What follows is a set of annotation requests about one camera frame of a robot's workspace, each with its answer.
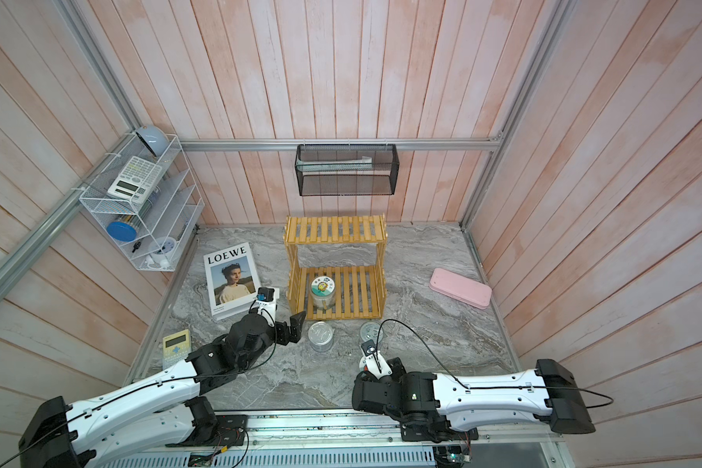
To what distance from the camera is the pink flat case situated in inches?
38.9

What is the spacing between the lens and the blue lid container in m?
0.77

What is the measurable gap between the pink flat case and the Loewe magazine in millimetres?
639

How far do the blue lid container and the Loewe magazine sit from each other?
0.28 metres

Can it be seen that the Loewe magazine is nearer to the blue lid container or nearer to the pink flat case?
the blue lid container

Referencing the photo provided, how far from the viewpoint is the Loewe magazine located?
37.3 inches
